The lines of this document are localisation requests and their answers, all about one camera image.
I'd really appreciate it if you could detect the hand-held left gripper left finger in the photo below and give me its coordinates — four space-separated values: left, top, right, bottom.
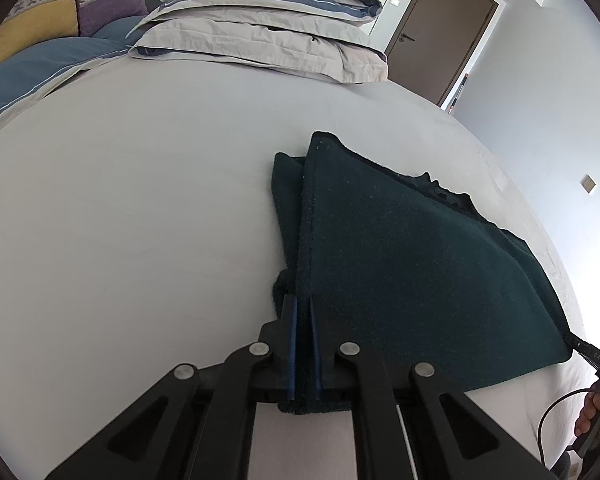
45 294 301 480

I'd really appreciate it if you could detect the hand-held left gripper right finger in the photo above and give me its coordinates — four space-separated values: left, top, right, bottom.
309 294 557 480

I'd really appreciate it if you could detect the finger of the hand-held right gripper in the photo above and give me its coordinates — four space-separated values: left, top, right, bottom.
564 331 600 367

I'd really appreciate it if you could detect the white bed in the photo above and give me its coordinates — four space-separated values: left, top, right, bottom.
0 55 600 480

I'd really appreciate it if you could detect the dark green sweater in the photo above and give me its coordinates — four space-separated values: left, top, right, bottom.
271 131 577 417

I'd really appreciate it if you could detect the blue pillow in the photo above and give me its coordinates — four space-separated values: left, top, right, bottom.
0 34 137 132

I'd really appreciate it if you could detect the brown door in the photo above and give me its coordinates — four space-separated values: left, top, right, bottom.
384 0 499 107

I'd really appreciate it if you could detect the yellow pillow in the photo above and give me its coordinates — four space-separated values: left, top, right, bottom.
0 0 82 69

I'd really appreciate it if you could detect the black cable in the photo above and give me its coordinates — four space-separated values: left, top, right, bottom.
537 384 600 467

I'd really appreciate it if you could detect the grey blue striped folded duvet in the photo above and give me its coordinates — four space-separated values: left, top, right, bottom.
129 0 391 84

